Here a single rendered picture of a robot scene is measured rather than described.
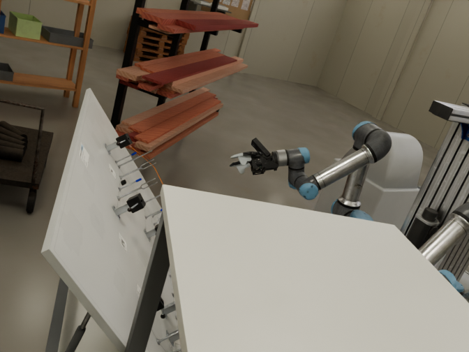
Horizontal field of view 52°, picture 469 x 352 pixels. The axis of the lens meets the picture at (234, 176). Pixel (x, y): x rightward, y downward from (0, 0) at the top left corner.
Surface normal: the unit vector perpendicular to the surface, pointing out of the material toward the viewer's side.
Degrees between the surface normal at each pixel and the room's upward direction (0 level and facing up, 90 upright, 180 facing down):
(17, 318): 0
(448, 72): 90
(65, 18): 90
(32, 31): 90
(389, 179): 80
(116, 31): 90
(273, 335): 0
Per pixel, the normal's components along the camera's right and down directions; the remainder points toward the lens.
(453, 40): -0.82, -0.03
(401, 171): 0.55, 0.30
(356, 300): 0.29, -0.89
